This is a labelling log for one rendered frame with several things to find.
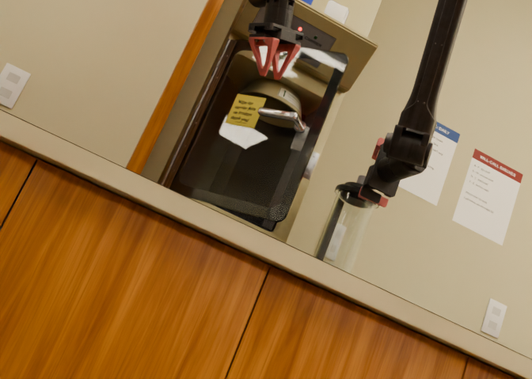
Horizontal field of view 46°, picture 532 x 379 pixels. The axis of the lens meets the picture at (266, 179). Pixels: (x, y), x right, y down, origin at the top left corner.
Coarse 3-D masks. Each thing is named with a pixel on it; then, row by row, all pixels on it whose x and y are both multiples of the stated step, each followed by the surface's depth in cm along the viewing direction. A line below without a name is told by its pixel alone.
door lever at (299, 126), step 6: (264, 108) 131; (270, 108) 130; (264, 114) 130; (270, 114) 130; (276, 114) 129; (282, 114) 128; (288, 114) 128; (294, 114) 127; (294, 120) 128; (294, 126) 132; (300, 126) 130
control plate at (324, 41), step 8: (264, 8) 146; (256, 16) 147; (296, 24) 147; (304, 24) 147; (304, 32) 148; (312, 32) 148; (320, 32) 148; (296, 40) 149; (304, 40) 149; (312, 40) 149; (320, 40) 149; (328, 40) 149; (312, 48) 150; (320, 48) 150; (328, 48) 150
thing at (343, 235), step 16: (336, 192) 147; (352, 192) 142; (336, 208) 142; (352, 208) 141; (368, 208) 142; (336, 224) 140; (352, 224) 140; (368, 224) 143; (320, 240) 142; (336, 240) 139; (352, 240) 139; (320, 256) 139; (336, 256) 138; (352, 256) 139
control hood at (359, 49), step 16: (240, 16) 147; (304, 16) 146; (320, 16) 146; (240, 32) 149; (336, 32) 148; (352, 32) 148; (336, 48) 150; (352, 48) 150; (368, 48) 149; (352, 64) 152; (352, 80) 154
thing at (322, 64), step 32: (320, 64) 136; (224, 96) 142; (256, 96) 139; (288, 96) 136; (320, 96) 133; (224, 128) 139; (256, 128) 135; (288, 128) 132; (320, 128) 130; (192, 160) 138; (224, 160) 135; (256, 160) 132; (288, 160) 129; (192, 192) 135; (224, 192) 132; (256, 192) 129; (288, 192) 126
